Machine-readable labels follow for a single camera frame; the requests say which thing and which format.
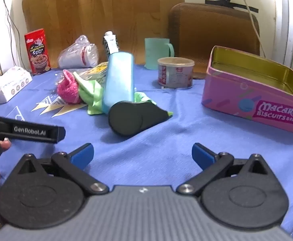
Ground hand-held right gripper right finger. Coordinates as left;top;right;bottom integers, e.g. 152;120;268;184
177;143;274;195

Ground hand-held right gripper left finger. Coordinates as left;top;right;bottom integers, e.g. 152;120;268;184
12;143;109;195

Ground pink knitted scrunchie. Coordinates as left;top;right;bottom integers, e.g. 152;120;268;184
57;69;82;104

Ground green cloth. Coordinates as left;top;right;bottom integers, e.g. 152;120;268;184
73;72;174;116

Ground blue glasses case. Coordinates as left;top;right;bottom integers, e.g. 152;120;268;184
102;52;135;114

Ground yellow packet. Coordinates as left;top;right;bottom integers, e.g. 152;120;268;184
78;61;110;81

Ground white tissue box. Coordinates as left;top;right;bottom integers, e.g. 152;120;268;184
0;66;33;104

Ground blue tablecloth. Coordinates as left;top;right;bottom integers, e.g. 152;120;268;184
0;63;293;241

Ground red cereal box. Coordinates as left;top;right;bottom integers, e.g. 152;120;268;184
24;28;52;75

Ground round can with tan lid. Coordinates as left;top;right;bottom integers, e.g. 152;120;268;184
158;57;195;89

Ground plastic-wrapped paper cups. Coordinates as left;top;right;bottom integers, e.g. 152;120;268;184
58;35;99;69

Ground green plastic mug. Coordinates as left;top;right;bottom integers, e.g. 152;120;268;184
144;38;175;70

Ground brown chair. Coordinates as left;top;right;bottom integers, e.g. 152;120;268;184
168;2;260;74

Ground wooden board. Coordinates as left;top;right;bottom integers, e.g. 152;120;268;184
22;0;185;69

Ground black tape strips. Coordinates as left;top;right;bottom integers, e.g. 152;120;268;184
205;0;259;13

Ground white charger cable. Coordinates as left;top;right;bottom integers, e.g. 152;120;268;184
233;0;267;59

